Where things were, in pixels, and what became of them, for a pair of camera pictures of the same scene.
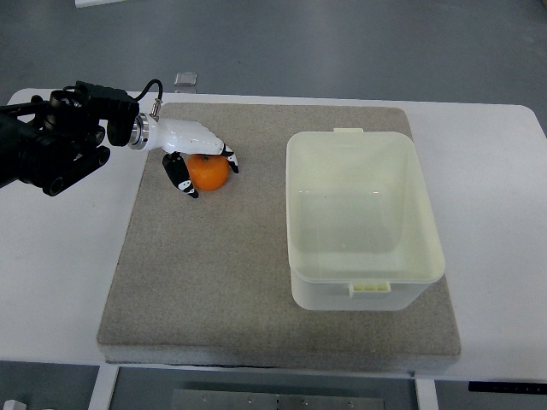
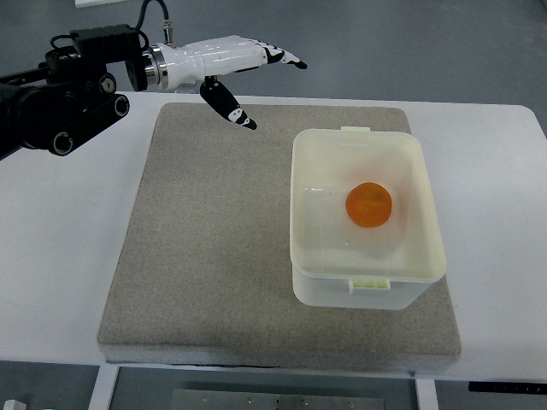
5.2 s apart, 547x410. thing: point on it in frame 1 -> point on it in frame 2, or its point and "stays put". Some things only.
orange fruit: (208, 172) -> (368, 204)
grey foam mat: (205, 280) stays put
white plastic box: (362, 233) stays put
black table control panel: (508, 387) stays put
